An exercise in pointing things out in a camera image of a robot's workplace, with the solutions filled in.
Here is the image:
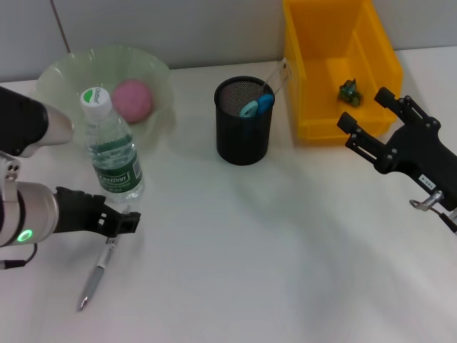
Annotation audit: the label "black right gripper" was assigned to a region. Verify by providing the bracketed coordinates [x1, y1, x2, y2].
[337, 86, 457, 212]

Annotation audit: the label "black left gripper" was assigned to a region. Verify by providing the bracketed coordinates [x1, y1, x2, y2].
[53, 186, 142, 239]

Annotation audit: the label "green plastic wrapper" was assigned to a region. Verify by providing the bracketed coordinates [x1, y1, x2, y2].
[337, 77, 364, 107]

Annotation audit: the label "silver pen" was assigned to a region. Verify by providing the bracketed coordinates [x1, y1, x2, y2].
[76, 205, 132, 312]

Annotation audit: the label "clear green-label water bottle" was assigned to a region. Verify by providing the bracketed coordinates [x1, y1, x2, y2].
[80, 86, 146, 200]

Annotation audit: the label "clear plastic ruler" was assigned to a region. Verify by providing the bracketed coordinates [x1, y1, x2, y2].
[262, 59, 293, 96]

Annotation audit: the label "pink peach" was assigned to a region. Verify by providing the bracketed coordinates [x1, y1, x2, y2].
[112, 79, 155, 124]

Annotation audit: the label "blue scissors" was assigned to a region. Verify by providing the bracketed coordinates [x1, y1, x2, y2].
[239, 93, 275, 118]

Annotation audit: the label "black mesh pen holder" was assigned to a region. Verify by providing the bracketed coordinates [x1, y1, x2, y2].
[213, 75, 276, 166]

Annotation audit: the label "pale green wavy fruit plate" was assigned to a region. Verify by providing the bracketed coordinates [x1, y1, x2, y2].
[35, 45, 178, 151]

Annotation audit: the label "yellow plastic bin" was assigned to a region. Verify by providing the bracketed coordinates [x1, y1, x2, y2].
[283, 0, 404, 141]

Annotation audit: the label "right arm cable with plug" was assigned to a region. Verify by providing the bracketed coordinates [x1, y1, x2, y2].
[408, 191, 457, 234]

